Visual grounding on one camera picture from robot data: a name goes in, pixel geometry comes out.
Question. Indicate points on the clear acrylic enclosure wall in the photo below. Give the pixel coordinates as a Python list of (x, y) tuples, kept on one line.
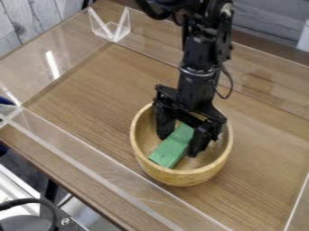
[(80, 87)]

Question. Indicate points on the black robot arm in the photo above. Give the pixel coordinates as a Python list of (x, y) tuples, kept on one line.
[(205, 20)]

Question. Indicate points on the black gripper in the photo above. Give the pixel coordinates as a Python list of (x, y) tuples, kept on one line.
[(189, 104)]

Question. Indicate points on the black table leg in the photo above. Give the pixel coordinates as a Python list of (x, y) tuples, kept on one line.
[(51, 190)]

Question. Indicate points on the green rectangular block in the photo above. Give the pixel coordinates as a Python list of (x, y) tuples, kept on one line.
[(169, 152)]

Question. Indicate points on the brown wooden bowl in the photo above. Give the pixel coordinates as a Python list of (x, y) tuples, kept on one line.
[(192, 171)]

